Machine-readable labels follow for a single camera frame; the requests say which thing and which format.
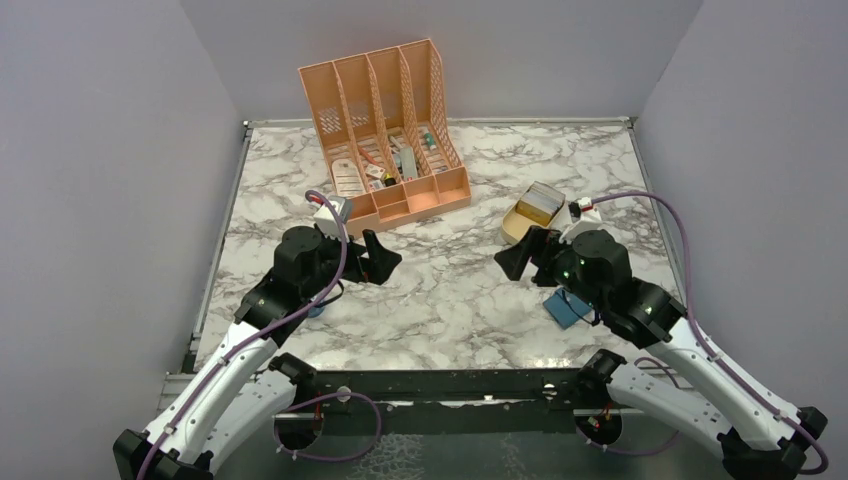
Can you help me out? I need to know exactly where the orange plastic desk organizer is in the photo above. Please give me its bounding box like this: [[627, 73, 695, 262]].
[[299, 39, 472, 236]]

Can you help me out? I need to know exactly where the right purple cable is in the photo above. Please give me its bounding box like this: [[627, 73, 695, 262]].
[[574, 190, 831, 475]]

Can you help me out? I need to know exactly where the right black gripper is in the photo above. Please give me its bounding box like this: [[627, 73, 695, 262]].
[[496, 222, 607, 312]]

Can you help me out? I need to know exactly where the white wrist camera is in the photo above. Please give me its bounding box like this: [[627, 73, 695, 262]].
[[313, 196, 353, 240], [559, 197, 603, 243]]

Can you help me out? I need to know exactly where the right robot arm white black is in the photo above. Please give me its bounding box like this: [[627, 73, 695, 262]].
[[494, 227, 827, 479]]

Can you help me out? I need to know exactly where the purple cable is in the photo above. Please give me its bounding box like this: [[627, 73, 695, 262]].
[[574, 190, 831, 475], [135, 190, 384, 480]]

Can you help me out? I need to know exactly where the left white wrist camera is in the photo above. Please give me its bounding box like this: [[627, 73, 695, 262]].
[[313, 196, 353, 240]]

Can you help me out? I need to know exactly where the blue card holder wallet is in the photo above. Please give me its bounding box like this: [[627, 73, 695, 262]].
[[542, 287, 593, 330]]

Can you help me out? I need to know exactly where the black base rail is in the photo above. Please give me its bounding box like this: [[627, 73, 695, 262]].
[[274, 368, 618, 440]]

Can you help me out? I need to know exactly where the blue white round coaster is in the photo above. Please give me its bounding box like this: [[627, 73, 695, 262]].
[[308, 304, 325, 318]]

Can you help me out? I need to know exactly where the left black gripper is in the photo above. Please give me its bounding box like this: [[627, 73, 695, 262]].
[[302, 225, 401, 300]]

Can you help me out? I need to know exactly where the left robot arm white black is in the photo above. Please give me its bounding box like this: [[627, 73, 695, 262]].
[[113, 226, 402, 479]]

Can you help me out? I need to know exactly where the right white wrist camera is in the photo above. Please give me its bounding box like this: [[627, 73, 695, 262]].
[[559, 197, 603, 243]]

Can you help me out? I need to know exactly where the beige oval card tray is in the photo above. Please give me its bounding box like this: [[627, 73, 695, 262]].
[[500, 195, 570, 245]]

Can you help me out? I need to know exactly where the stack of credit cards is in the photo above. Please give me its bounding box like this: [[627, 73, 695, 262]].
[[515, 181, 566, 225]]

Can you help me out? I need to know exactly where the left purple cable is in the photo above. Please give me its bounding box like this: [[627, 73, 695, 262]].
[[135, 190, 384, 480]]

